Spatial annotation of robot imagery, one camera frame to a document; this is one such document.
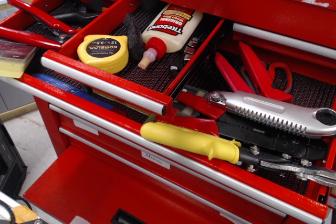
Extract silver box cutter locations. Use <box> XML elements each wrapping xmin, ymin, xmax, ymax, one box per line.
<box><xmin>208</xmin><ymin>90</ymin><xmax>335</xmax><ymax>138</ymax></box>

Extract small red open drawer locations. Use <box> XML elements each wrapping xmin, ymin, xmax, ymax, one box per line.
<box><xmin>40</xmin><ymin>0</ymin><xmax>224</xmax><ymax>115</ymax></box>

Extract white drawer label Adhesives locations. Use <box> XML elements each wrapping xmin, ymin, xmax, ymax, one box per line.
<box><xmin>141</xmin><ymin>151</ymin><xmax>171</xmax><ymax>169</ymax></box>

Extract wide red open drawer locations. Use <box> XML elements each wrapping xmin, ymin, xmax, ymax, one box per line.
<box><xmin>20</xmin><ymin>39</ymin><xmax>336</xmax><ymax>224</ymax></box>

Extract black box on floor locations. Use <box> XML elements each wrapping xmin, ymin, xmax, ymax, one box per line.
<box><xmin>1</xmin><ymin>121</ymin><xmax>27</xmax><ymax>197</ymax></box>

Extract black plastic clamp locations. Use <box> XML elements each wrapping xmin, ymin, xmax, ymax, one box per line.
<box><xmin>53</xmin><ymin>0</ymin><xmax>105</xmax><ymax>26</ymax></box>

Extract yellow tape measure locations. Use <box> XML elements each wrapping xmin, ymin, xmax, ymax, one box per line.
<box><xmin>77</xmin><ymin>35</ymin><xmax>129</xmax><ymax>74</ymax></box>

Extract Titebond wood glue bottle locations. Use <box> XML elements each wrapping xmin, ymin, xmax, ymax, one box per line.
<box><xmin>138</xmin><ymin>4</ymin><xmax>203</xmax><ymax>69</ymax></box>

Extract black foam brush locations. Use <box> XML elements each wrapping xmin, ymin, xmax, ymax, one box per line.
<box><xmin>123</xmin><ymin>13</ymin><xmax>144</xmax><ymax>62</ymax></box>

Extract small silver metal clips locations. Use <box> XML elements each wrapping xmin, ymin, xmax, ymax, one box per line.
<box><xmin>183</xmin><ymin>37</ymin><xmax>200</xmax><ymax>61</ymax></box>

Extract blue flat package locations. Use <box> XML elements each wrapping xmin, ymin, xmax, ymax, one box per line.
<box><xmin>32</xmin><ymin>73</ymin><xmax>114</xmax><ymax>110</ymax></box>

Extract yellow flat package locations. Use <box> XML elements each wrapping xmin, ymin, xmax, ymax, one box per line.
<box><xmin>93</xmin><ymin>89</ymin><xmax>152</xmax><ymax>116</ymax></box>

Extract black knob with screw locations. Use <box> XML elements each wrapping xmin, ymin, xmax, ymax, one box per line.
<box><xmin>169</xmin><ymin>60</ymin><xmax>184</xmax><ymax>79</ymax></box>

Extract yellow block clear case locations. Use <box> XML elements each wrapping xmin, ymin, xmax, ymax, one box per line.
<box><xmin>1</xmin><ymin>40</ymin><xmax>38</xmax><ymax>78</ymax></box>

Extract red metal tool chest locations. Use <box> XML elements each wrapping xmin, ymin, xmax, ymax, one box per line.
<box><xmin>1</xmin><ymin>0</ymin><xmax>335</xmax><ymax>223</ymax></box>

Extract clear blade dispenser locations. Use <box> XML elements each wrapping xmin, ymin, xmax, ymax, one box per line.
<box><xmin>173</xmin><ymin>85</ymin><xmax>208</xmax><ymax>118</ymax></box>

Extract red handled wire stripper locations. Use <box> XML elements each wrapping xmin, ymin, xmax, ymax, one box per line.
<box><xmin>0</xmin><ymin>0</ymin><xmax>79</xmax><ymax>50</ymax></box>

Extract red handled pliers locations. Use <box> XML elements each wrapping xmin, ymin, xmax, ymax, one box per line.
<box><xmin>214</xmin><ymin>41</ymin><xmax>293</xmax><ymax>103</ymax></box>

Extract red handled crimping tool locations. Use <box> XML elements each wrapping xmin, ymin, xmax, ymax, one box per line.
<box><xmin>172</xmin><ymin>99</ymin><xmax>328</xmax><ymax>161</ymax></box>

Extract red handled scissors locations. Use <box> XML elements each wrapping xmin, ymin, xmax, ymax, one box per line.
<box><xmin>239</xmin><ymin>61</ymin><xmax>293</xmax><ymax>94</ymax></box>

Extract yellow handled tin snips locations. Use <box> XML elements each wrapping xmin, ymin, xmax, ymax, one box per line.
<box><xmin>140</xmin><ymin>122</ymin><xmax>335</xmax><ymax>188</ymax></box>

